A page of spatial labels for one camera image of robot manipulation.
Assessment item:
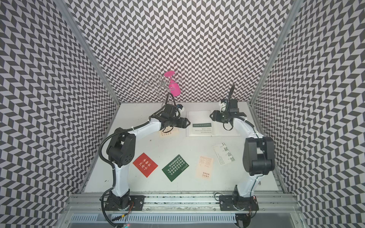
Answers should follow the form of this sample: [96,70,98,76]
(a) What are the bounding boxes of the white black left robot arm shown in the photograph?
[98,93,191,210]

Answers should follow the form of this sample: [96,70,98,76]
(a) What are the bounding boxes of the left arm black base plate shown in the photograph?
[105,195,145,211]

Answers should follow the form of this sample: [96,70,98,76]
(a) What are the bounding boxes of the aluminium front rail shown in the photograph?
[61,191,303,214]

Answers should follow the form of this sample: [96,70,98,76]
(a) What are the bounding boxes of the red square card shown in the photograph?
[133,153,158,178]

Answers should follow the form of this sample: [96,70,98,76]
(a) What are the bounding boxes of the dark green grid card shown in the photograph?
[162,155,189,182]

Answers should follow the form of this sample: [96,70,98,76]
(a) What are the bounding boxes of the white photo album bicycle cover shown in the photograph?
[186,110,240,137]

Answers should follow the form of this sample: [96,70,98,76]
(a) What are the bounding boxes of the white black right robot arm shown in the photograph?
[210,85,275,212]

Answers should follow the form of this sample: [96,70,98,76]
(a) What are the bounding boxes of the pale pink card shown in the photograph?
[196,156,214,180]

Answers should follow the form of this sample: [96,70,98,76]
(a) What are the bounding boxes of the pink plastic cup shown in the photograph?
[164,71,181,97]

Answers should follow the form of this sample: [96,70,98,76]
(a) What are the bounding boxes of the chrome wire cup stand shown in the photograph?
[143,75,182,95]

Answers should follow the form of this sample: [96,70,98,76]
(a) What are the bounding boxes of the white calligraphy card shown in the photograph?
[213,143,235,166]

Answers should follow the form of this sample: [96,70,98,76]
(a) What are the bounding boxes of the green white text card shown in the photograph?
[190,123,213,136]

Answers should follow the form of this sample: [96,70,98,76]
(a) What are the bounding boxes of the beige calendar card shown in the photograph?
[159,127,179,139]

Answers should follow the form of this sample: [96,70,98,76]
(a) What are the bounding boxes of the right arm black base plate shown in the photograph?
[218,195,259,212]

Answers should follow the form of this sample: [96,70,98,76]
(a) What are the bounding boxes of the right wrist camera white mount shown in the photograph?
[219,99,229,112]

